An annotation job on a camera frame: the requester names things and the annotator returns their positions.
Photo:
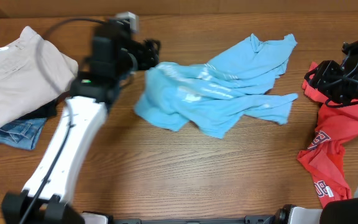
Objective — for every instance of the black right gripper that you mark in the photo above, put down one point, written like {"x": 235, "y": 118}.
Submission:
{"x": 321, "y": 73}

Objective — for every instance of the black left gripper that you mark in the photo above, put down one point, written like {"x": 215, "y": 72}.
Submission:
{"x": 151, "y": 53}

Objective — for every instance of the light blue t-shirt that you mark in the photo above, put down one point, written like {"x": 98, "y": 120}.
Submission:
{"x": 217, "y": 94}

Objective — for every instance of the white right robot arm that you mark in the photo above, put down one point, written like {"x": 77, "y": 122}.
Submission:
{"x": 342, "y": 211}

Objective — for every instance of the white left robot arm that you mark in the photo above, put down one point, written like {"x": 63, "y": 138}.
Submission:
{"x": 115, "y": 57}

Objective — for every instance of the red t-shirt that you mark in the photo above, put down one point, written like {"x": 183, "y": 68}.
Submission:
{"x": 323, "y": 158}

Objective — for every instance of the dark folded garment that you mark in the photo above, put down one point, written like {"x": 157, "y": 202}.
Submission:
{"x": 46, "y": 111}

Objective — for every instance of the beige folded trousers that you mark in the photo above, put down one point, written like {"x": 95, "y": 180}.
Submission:
{"x": 23, "y": 89}

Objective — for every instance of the folded blue jeans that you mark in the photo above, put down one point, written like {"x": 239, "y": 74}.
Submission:
{"x": 22, "y": 134}

